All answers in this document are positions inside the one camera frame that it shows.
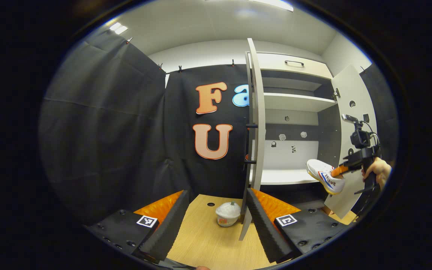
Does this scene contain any black door handle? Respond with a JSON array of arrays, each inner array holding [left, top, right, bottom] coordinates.
[[244, 124, 258, 165]]

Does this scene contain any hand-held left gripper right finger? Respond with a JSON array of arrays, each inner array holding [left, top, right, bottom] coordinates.
[[246, 188, 353, 264]]

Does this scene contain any black backdrop cloth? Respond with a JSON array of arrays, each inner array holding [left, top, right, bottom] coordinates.
[[38, 30, 398, 225]]

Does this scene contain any white sneaker shoe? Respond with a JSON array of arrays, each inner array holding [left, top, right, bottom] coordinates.
[[306, 159, 346, 195]]

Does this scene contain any small ceiling light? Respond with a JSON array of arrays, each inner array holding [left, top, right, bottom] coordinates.
[[109, 22, 128, 35]]

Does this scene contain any long ceiling light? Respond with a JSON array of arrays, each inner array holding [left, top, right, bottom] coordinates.
[[250, 0, 294, 12]]

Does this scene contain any white shoe cabinet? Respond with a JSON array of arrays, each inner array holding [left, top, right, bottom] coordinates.
[[247, 51, 343, 210]]

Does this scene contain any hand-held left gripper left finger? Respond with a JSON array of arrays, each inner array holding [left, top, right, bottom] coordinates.
[[83, 190, 189, 263]]

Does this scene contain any white lidded bowl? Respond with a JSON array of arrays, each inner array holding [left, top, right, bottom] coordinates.
[[215, 201, 242, 228]]

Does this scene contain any cream cabinet drawer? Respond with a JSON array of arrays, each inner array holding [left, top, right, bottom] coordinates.
[[255, 52, 333, 80]]

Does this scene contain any black cable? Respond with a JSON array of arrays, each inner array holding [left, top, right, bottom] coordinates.
[[364, 121, 382, 158]]

